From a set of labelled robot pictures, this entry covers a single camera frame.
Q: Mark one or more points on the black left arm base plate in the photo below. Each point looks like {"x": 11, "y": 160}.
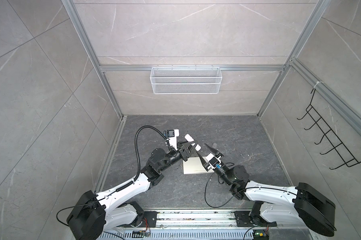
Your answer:
{"x": 147, "y": 218}

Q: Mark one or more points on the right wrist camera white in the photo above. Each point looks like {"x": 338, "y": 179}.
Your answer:
{"x": 213, "y": 161}

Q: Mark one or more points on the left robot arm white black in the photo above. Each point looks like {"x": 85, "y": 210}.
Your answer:
{"x": 95, "y": 213}

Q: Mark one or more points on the aluminium frame right rail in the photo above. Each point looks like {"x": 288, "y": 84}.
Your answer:
{"x": 335, "y": 101}

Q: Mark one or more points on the aluminium frame rail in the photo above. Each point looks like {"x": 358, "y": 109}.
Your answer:
{"x": 335, "y": 101}
{"x": 223, "y": 67}

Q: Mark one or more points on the white wire mesh basket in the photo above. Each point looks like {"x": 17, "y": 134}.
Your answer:
{"x": 185, "y": 81}

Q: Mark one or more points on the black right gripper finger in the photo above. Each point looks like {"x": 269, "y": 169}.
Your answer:
{"x": 214, "y": 151}
{"x": 203, "y": 161}

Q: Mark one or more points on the grey slotted cable duct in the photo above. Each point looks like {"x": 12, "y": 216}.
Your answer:
{"x": 180, "y": 235}

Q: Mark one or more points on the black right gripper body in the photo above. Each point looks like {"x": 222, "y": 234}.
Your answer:
{"x": 210, "y": 169}

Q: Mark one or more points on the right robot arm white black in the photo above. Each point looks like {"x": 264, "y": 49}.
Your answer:
{"x": 302, "y": 204}

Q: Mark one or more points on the aluminium frame back rail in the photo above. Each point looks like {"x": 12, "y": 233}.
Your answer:
{"x": 223, "y": 67}

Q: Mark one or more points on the aluminium frame right post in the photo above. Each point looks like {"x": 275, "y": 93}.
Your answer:
{"x": 313, "y": 20}

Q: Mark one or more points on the white paper envelope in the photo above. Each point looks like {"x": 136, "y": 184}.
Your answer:
{"x": 193, "y": 166}

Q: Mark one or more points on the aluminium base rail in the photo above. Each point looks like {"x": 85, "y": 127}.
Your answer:
{"x": 192, "y": 217}

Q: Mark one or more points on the black wire hook rack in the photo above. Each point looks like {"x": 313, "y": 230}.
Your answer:
{"x": 329, "y": 134}

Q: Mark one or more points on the aluminium frame post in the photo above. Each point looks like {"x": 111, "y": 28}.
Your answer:
{"x": 313, "y": 20}
{"x": 75, "y": 19}

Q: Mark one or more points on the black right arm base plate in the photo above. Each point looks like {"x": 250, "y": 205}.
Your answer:
{"x": 246, "y": 218}

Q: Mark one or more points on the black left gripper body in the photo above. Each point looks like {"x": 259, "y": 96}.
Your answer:
{"x": 182, "y": 154}

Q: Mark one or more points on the aluminium frame left post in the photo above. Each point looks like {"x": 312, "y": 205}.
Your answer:
{"x": 75, "y": 19}

